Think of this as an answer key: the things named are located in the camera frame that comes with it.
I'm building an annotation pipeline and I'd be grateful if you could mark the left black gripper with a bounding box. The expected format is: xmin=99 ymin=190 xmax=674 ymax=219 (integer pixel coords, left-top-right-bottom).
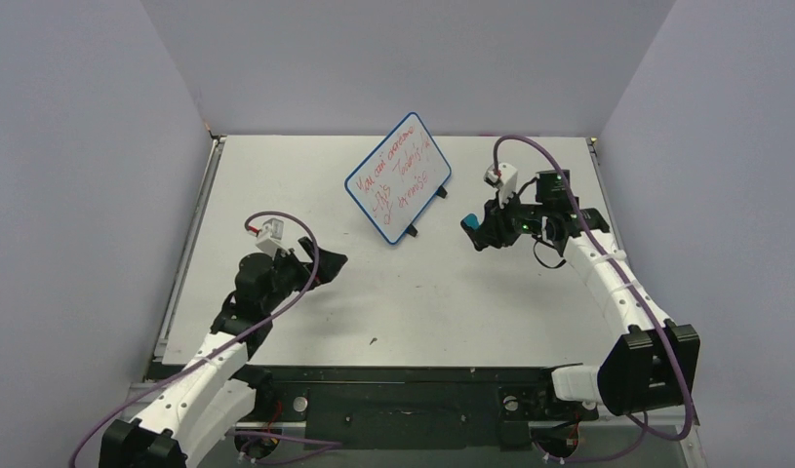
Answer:
xmin=262 ymin=237 xmax=345 ymax=313

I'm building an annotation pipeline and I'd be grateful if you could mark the blue whiteboard eraser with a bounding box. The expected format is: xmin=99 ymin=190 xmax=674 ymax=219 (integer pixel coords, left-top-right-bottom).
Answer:
xmin=461 ymin=214 xmax=480 ymax=230

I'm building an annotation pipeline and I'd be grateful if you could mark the blue framed whiteboard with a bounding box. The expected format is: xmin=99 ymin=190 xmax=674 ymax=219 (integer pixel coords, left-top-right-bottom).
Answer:
xmin=344 ymin=112 xmax=453 ymax=246

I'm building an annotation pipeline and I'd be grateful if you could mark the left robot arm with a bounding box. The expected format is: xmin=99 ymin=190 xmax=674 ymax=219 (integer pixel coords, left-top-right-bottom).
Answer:
xmin=99 ymin=237 xmax=348 ymax=467

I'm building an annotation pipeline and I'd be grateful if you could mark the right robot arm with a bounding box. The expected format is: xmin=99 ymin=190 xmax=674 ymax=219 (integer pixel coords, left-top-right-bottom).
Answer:
xmin=460 ymin=164 xmax=700 ymax=416

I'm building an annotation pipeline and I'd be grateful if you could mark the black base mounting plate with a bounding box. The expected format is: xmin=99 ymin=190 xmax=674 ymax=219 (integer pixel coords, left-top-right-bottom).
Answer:
xmin=234 ymin=365 xmax=599 ymax=450

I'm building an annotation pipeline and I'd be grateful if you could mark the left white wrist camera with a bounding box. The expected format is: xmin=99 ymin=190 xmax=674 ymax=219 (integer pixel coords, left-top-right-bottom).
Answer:
xmin=255 ymin=217 xmax=285 ymax=257

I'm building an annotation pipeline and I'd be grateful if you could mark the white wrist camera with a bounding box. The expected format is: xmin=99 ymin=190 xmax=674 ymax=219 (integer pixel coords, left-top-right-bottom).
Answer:
xmin=484 ymin=163 xmax=518 ymax=207
xmin=255 ymin=217 xmax=285 ymax=257

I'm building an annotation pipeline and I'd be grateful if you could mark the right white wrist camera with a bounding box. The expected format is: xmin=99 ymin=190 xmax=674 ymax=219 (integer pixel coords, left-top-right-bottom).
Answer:
xmin=484 ymin=163 xmax=518 ymax=207

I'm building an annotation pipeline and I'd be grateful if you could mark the wire easel stand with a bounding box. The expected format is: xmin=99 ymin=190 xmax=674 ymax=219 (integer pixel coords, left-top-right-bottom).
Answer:
xmin=404 ymin=185 xmax=448 ymax=238

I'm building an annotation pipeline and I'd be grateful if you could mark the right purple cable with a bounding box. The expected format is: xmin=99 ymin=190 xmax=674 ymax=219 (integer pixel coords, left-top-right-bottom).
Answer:
xmin=492 ymin=134 xmax=696 ymax=443

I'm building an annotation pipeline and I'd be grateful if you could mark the purple cable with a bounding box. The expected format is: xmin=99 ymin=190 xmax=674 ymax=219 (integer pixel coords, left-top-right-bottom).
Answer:
xmin=492 ymin=134 xmax=696 ymax=443
xmin=67 ymin=210 xmax=322 ymax=468

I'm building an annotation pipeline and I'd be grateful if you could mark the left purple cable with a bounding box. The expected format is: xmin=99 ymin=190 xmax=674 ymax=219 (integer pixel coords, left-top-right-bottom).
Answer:
xmin=67 ymin=210 xmax=322 ymax=468

